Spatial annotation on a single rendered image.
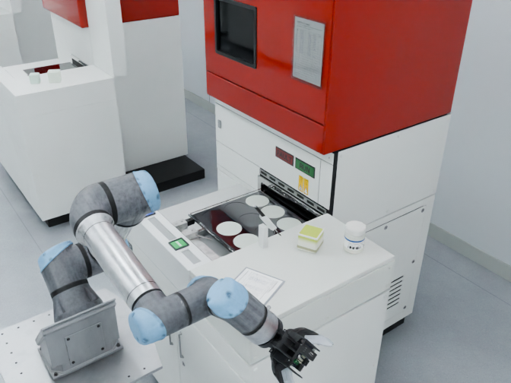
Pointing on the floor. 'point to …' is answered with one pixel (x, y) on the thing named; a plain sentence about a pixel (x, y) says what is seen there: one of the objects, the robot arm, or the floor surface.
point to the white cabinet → (170, 351)
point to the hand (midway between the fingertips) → (313, 370)
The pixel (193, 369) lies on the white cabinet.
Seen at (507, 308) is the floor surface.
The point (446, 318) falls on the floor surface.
